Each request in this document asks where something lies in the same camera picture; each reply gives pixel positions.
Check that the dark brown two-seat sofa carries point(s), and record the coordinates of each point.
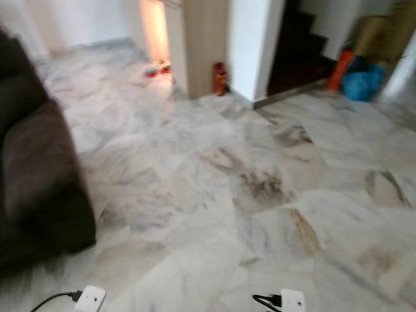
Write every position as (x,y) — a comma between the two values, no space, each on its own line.
(39,175)

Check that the red fire extinguisher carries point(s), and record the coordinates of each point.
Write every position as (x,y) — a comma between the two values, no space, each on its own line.
(220,79)

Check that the dark staircase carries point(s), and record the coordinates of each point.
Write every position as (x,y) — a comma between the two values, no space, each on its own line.
(296,58)

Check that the orange upright canister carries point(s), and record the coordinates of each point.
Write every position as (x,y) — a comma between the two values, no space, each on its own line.
(340,70)

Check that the blue plastic bag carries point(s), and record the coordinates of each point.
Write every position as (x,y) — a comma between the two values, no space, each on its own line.
(363,83)

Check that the plain brown cardboard box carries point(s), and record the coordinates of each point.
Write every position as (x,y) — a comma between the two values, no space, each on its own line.
(372,36)

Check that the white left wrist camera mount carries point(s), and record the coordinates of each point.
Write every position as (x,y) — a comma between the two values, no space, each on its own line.
(91,299)

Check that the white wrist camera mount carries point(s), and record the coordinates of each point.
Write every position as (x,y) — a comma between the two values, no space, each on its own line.
(91,299)
(293,301)

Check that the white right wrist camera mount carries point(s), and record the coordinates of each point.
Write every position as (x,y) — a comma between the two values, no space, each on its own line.
(293,301)

